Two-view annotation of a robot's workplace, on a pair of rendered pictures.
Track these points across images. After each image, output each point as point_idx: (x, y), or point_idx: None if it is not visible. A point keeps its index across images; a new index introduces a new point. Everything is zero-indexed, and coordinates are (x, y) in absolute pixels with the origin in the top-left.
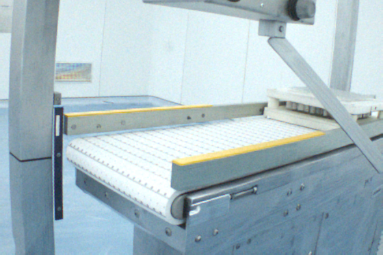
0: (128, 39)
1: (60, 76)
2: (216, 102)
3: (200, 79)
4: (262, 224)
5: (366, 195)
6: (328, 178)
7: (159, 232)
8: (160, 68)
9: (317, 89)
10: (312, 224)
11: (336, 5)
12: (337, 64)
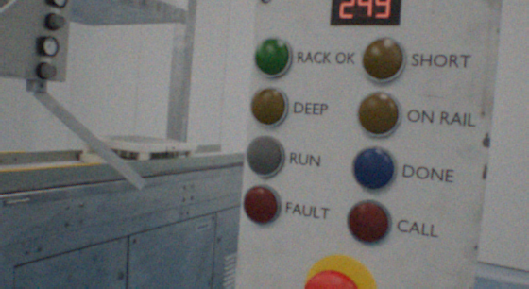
0: (0, 104)
1: None
2: None
3: None
4: (42, 229)
5: (187, 229)
6: (113, 201)
7: None
8: (42, 137)
9: (75, 127)
10: (116, 246)
11: (226, 61)
12: (171, 117)
